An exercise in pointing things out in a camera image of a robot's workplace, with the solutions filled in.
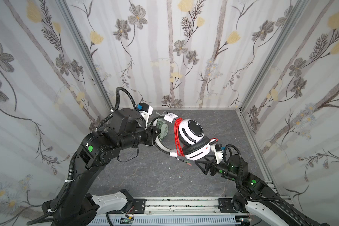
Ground mint green headphones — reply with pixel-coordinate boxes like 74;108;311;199
155;118;169;141

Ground white black headphones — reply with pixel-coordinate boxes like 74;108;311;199
150;113;211;161

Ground red headphone cable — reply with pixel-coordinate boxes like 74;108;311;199
173;117;218;167

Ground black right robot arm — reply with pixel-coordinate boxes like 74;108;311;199
195;145;328;226

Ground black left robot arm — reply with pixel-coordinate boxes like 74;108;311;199
27;87;160;226

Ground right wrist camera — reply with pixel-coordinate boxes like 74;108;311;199
211;144;224;165

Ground white slotted cable duct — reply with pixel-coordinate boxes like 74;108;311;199
89;215;241;226

